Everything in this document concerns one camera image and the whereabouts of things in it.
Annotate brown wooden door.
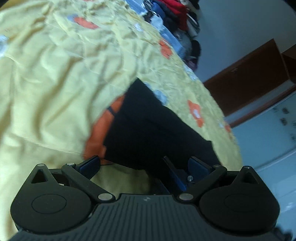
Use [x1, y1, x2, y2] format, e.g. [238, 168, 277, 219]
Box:
[204, 39, 288, 116]

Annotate red jacket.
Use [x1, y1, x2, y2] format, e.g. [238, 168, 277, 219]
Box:
[162, 0, 188, 31]

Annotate yellow floral bed quilt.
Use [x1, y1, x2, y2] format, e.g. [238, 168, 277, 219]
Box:
[1, 1, 242, 240]

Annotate black pants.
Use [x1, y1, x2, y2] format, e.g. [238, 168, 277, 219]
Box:
[104, 79, 220, 194]

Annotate pile of clothes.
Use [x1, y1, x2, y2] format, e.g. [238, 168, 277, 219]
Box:
[142, 0, 201, 71]

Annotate blue striped blanket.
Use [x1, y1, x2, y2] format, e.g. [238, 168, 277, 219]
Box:
[126, 1, 185, 58]

